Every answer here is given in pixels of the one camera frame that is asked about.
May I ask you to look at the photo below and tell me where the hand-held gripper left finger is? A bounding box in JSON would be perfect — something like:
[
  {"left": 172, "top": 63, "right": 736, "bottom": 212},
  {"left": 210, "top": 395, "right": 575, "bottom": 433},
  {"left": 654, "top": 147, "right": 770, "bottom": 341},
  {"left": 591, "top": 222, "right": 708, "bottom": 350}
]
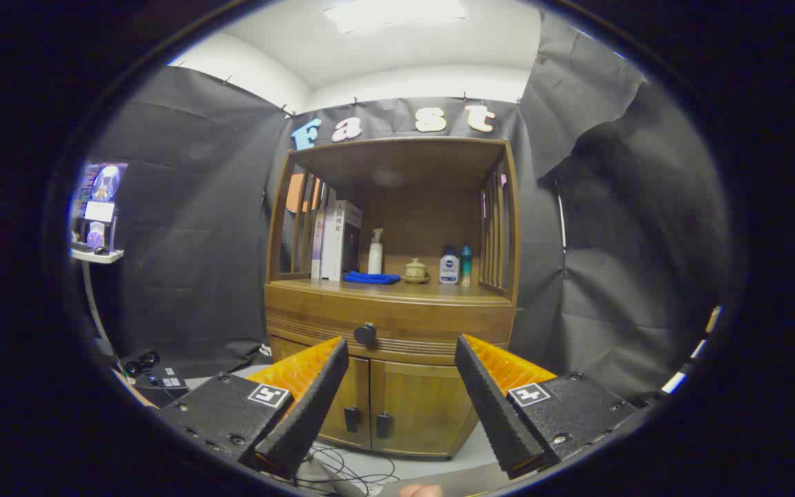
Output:
[{"left": 159, "top": 336, "right": 350, "bottom": 480}]

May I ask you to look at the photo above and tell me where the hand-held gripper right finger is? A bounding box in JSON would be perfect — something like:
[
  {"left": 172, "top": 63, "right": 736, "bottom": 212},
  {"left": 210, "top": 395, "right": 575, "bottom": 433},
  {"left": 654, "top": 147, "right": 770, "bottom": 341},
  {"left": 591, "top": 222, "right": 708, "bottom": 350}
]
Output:
[{"left": 455, "top": 334, "right": 636, "bottom": 480}]

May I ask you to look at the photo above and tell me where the wooden drawer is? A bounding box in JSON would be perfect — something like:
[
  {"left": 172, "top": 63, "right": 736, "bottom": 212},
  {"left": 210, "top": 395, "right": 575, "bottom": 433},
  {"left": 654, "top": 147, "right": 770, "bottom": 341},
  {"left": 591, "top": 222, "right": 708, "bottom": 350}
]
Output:
[{"left": 264, "top": 284, "right": 517, "bottom": 367}]

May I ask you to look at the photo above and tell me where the wooden cabinet door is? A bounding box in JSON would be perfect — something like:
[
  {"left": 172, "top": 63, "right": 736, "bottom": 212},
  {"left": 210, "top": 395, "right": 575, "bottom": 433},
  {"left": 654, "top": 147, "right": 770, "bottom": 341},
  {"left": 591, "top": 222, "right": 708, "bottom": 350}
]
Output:
[
  {"left": 272, "top": 336, "right": 372, "bottom": 451},
  {"left": 370, "top": 359, "right": 481, "bottom": 458}
]

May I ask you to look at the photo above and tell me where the wooden countertop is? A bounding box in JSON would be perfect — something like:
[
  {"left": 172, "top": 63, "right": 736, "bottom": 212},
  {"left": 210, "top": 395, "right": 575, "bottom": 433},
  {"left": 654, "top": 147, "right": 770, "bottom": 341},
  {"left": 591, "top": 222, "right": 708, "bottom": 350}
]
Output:
[{"left": 270, "top": 276, "right": 514, "bottom": 304}]

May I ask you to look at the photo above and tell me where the wooden cabinet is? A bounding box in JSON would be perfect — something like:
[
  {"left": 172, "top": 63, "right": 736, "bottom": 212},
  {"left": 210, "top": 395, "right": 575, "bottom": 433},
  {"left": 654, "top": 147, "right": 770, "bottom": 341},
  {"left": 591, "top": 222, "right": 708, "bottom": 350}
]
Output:
[{"left": 263, "top": 137, "right": 522, "bottom": 460}]

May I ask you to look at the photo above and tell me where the blue folded cloth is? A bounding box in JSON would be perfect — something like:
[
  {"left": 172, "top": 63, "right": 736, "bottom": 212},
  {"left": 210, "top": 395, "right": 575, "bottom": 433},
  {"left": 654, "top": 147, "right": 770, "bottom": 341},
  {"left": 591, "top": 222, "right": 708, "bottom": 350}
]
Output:
[{"left": 344, "top": 271, "right": 402, "bottom": 285}]

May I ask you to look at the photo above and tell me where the white blue lotion bottle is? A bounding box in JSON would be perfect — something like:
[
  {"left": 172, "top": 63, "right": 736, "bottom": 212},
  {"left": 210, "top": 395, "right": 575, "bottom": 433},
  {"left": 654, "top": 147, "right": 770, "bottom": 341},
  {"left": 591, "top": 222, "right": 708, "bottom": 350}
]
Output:
[{"left": 439, "top": 246, "right": 460, "bottom": 286}]

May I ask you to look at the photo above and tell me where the black device on floor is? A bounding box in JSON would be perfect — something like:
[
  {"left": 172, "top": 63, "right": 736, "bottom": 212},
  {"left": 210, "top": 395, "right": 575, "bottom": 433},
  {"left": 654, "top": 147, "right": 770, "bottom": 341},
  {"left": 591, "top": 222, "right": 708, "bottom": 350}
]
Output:
[{"left": 120, "top": 350, "right": 191, "bottom": 408}]

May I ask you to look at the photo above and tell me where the thin purple book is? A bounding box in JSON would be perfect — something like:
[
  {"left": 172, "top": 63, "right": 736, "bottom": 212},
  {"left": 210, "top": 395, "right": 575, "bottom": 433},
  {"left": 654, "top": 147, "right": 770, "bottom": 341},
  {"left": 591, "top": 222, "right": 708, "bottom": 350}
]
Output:
[{"left": 311, "top": 207, "right": 326, "bottom": 279}]

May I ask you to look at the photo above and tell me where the large white book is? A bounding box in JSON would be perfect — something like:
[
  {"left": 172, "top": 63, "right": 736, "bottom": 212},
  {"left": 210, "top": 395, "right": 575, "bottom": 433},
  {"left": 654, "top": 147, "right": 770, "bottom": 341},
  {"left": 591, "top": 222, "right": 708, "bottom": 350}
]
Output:
[{"left": 320, "top": 200, "right": 364, "bottom": 282}]

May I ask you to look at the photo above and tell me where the white framed object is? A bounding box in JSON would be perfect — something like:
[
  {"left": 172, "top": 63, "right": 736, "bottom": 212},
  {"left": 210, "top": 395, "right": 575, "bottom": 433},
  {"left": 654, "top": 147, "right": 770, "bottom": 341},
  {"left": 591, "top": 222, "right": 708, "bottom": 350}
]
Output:
[{"left": 661, "top": 306, "right": 724, "bottom": 396}]

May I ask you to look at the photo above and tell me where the black backdrop cloth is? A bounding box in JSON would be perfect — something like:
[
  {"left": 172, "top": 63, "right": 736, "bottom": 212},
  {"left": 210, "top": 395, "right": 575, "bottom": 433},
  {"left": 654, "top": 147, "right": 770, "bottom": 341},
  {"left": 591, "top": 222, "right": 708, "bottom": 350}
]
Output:
[{"left": 90, "top": 10, "right": 733, "bottom": 401}]

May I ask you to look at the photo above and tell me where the white tray stand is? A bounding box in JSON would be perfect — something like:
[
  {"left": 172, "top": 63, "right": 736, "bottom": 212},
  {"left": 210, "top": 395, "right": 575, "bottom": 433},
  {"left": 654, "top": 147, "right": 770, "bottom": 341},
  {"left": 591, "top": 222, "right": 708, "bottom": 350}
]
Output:
[{"left": 70, "top": 247, "right": 124, "bottom": 360}]

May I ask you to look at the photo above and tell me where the computer monitor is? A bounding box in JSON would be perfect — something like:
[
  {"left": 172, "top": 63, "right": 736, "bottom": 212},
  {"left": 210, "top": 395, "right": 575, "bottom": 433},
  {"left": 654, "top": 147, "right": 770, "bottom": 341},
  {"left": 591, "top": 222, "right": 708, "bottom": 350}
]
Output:
[{"left": 72, "top": 162, "right": 129, "bottom": 251}]

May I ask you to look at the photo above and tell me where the black cables bundle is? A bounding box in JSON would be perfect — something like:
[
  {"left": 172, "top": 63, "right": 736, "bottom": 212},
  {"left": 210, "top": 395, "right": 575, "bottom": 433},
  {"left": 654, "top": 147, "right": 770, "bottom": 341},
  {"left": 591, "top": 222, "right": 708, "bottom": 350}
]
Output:
[{"left": 301, "top": 445, "right": 402, "bottom": 496}]

